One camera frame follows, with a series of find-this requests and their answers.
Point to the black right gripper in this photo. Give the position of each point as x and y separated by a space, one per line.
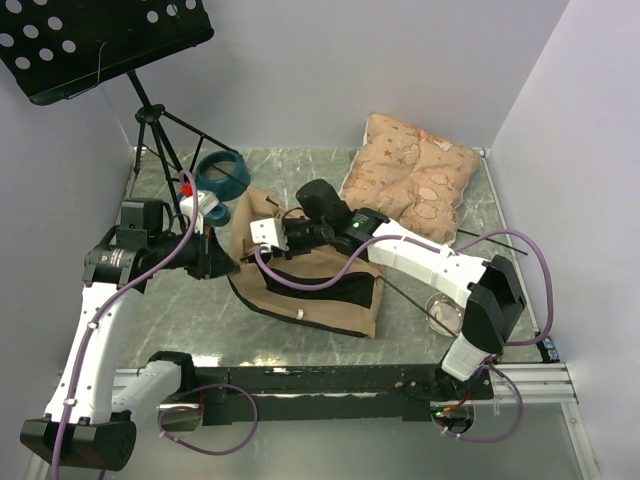
293 251

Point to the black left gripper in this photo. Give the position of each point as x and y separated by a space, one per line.
211 260

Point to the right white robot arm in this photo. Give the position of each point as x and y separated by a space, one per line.
488 291

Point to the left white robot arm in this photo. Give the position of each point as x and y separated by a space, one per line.
86 424

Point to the teal double pet bowl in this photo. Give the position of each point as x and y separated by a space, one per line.
226 175

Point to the steel pet bowl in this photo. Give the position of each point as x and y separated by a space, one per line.
444 316

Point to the orange patterned pillow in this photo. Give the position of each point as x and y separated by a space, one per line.
410 175

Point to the small blue toy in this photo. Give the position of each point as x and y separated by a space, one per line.
548 351

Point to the black music stand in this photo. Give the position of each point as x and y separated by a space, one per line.
58 50

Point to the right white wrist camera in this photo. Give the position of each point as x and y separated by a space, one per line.
269 232

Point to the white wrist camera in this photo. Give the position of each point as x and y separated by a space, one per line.
202 207
269 232

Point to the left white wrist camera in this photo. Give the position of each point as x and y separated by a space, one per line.
202 207

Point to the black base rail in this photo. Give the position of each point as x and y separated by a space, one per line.
292 393

